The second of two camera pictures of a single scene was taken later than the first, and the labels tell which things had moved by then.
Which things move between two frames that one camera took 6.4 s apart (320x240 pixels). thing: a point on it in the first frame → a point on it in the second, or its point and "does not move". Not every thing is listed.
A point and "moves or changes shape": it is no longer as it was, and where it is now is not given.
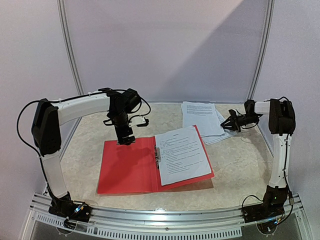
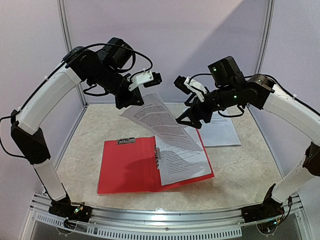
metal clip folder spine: (157, 155) does not move
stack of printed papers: (206, 119) moves or changes shape
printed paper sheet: (183, 157) does not move
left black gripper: (121, 134) → (133, 99)
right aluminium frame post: (268, 26) does not move
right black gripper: (233, 121) → (196, 110)
